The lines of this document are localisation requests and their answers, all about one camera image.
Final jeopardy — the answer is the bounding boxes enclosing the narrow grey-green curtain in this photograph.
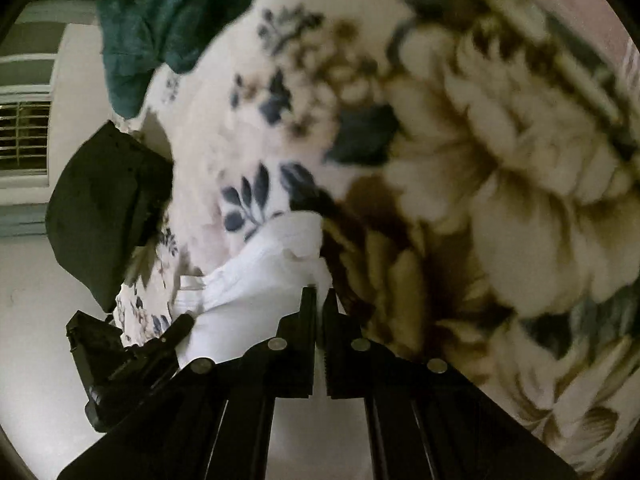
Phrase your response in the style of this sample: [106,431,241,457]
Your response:
[0,190,51,238]

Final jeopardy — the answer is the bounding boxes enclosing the floral bed blanket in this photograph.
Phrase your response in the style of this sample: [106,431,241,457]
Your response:
[112,0,640,478]

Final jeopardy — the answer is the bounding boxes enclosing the barred window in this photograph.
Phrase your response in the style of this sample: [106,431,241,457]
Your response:
[0,55,53,188]

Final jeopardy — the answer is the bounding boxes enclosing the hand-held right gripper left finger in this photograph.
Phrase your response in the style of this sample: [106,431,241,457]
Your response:
[57,285,318,480]

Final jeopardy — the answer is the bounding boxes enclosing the black folded clothes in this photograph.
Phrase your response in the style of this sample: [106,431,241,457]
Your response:
[45,121,175,313]

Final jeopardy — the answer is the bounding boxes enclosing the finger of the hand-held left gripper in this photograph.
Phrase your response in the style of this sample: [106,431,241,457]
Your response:
[145,313,196,354]

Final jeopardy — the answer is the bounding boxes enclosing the white t-shirt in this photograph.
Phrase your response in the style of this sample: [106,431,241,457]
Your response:
[172,210,333,368]

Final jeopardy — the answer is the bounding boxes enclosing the wide grey-green curtain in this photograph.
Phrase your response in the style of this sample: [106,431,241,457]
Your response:
[10,0,103,58]

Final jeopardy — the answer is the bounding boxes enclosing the dark green plush blanket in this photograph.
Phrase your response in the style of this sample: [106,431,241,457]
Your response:
[96,0,301,120]

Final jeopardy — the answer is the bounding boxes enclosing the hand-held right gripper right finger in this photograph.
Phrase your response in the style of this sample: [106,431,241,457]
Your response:
[322,288,581,480]

